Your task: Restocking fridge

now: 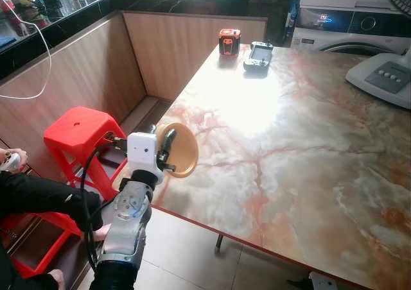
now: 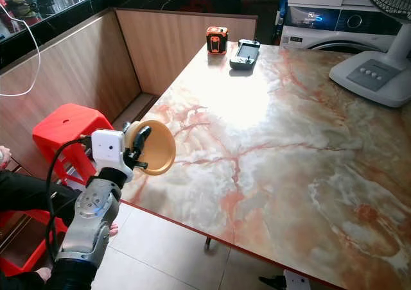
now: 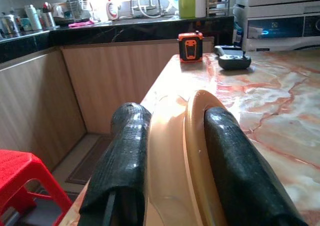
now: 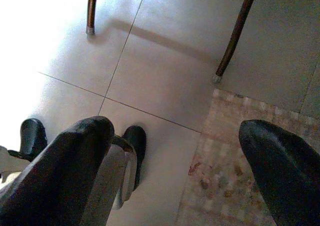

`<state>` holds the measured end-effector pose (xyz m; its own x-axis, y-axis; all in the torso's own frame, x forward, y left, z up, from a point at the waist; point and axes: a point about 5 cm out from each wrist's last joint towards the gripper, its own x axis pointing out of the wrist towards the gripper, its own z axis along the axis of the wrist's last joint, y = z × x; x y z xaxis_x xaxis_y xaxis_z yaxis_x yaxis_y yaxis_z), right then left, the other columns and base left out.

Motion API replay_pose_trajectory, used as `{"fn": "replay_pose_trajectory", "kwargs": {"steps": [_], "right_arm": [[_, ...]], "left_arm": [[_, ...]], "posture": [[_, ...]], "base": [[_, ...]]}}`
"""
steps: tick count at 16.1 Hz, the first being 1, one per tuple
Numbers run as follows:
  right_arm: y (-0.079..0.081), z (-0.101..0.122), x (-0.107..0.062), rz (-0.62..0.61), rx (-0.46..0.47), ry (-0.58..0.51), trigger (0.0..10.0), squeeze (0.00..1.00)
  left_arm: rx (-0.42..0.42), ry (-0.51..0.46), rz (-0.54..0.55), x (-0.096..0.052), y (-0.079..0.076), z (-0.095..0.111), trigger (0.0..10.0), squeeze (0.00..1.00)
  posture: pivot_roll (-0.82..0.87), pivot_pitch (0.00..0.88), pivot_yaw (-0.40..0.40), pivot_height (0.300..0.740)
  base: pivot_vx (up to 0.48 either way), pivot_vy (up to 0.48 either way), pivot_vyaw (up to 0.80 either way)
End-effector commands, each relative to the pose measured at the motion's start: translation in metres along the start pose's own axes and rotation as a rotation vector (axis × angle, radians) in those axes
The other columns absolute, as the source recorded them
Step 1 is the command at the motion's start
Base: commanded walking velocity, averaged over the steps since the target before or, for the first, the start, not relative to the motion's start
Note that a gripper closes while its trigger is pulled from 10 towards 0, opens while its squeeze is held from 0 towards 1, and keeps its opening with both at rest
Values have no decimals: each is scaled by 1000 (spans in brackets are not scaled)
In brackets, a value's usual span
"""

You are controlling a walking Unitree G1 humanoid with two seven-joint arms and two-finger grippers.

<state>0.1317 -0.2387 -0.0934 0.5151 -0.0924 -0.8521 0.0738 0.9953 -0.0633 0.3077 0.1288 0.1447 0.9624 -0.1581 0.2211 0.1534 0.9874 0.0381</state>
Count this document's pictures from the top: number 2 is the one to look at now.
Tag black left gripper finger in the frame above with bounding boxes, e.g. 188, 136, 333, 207
132, 126, 153, 161

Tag tan plastic bowl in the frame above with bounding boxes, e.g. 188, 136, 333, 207
125, 119, 177, 176

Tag person's bare hand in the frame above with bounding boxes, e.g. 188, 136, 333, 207
0, 146, 13, 170

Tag person's bare foot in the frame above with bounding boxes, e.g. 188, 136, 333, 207
106, 219, 121, 237
37, 268, 53, 283

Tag tall red plastic stool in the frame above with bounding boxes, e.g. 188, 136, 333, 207
32, 103, 113, 191

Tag person's black trouser legs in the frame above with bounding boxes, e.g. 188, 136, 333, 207
0, 169, 87, 290

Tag orange black small box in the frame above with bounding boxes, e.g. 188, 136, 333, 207
206, 26, 229, 55

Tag grey game controller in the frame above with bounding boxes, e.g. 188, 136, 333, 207
229, 39, 261, 71

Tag low red plastic stool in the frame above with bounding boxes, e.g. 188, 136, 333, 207
0, 210, 68, 277

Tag white washing machine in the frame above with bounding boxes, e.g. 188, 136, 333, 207
279, 0, 404, 53

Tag white table fan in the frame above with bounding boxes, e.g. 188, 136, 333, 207
329, 0, 411, 108

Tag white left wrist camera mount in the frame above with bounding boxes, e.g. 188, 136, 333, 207
91, 129, 127, 173

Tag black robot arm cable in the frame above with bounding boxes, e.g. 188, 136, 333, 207
44, 136, 94, 265

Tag thin white cable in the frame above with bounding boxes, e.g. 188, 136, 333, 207
0, 4, 41, 97

